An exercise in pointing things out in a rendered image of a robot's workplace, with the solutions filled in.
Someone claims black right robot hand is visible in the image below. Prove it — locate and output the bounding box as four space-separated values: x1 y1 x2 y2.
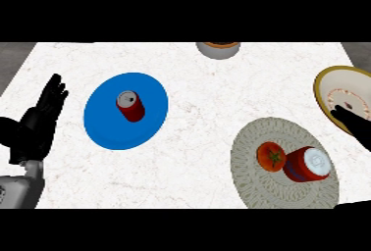
330 103 371 153

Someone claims beige round woven placemat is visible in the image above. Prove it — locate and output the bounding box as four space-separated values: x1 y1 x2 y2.
230 117 342 210

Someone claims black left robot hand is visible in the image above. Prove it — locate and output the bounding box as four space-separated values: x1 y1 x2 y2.
0 73 72 167

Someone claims red tomato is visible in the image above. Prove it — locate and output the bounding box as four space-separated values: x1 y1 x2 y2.
256 141 289 174

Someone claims red can with silver top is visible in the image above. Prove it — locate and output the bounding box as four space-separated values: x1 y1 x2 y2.
114 90 147 124

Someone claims grey bowl with orange rim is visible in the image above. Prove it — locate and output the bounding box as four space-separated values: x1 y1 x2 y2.
194 41 243 61

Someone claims red can with blue label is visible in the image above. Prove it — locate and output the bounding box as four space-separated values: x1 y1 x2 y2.
281 145 335 183

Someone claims cream bowl with yellow rim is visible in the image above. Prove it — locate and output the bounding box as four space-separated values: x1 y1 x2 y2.
312 65 371 137

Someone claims blue round plate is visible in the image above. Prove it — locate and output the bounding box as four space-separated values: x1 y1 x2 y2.
83 72 171 151

